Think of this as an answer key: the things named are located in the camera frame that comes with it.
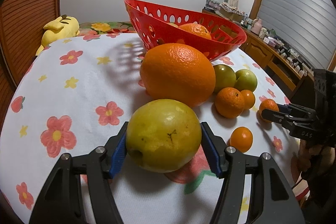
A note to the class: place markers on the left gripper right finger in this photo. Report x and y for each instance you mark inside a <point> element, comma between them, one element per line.
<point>271,200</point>

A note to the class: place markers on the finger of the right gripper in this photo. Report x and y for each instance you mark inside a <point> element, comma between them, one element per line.
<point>295,125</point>
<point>296,110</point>

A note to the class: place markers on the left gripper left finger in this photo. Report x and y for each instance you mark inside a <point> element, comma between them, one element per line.
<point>61,193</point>

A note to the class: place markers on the small mandarin orange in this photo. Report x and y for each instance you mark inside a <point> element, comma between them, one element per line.
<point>241,139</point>
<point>267,104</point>
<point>229,103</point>
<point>249,99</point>

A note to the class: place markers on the pale green round fruit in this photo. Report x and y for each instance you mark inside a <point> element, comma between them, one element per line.
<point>245,80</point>

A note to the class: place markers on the yellow-green round fruit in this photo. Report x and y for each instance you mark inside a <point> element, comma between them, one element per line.
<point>225,77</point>

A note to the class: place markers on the yellow-green pear-like fruit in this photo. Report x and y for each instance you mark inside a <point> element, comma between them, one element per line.
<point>163,135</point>

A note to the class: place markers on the large orange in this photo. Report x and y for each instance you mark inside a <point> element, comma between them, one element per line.
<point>178,72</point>

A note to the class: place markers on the person's right hand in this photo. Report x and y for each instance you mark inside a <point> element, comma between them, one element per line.
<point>314,160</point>

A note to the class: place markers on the wooden sideboard cabinet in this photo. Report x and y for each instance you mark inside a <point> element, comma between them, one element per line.
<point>296,87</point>

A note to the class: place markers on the clutter on sideboard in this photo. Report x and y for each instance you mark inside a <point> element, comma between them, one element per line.
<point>259,32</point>

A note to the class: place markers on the grey window blind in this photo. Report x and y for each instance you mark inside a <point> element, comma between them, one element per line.
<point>308,26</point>

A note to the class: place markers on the white floral cloth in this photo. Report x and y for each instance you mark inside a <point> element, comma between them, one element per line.
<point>79,92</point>

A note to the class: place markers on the orange in basket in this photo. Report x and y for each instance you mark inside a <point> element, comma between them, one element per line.
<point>196,29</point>

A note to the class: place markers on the red perforated plastic basket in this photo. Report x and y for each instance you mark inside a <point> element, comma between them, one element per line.
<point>157,24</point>

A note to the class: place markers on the yellow plush toy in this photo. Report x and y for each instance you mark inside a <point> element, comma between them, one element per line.
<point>60,28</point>

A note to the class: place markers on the colourful floral bedspread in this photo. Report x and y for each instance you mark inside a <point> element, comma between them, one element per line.
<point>105,28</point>

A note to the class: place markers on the wooden slatted wardrobe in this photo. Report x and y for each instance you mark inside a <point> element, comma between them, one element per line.
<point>22,24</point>

